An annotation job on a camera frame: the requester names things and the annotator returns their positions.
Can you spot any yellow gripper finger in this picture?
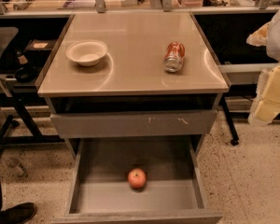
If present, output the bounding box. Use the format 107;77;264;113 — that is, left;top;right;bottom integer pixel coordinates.
248;65;280;124
246;22;270;47

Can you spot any red apple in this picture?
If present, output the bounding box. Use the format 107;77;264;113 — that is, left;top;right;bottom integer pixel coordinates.
128;168;147;189

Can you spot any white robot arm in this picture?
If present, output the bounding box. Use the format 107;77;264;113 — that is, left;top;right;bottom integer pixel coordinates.
246;10;280;126

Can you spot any closed grey top drawer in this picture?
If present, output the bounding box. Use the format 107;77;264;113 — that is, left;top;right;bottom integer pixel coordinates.
50;110;217;138

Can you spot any grey drawer cabinet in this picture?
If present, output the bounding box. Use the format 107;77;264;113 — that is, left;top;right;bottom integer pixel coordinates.
37;10;229;154

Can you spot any open grey middle drawer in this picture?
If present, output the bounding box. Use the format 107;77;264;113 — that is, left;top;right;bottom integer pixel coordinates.
51;137;222;224

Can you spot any orange soda can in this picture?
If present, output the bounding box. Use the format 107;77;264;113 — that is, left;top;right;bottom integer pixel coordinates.
163;41;185;73

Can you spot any white paper bowl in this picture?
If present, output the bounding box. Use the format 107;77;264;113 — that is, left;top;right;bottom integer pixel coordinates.
65;40;107;67

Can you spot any black shoe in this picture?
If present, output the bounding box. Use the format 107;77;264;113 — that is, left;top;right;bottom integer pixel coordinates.
0;203;36;224

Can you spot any black desk frame left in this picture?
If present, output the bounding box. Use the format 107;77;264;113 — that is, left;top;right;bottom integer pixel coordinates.
0;75;64;146

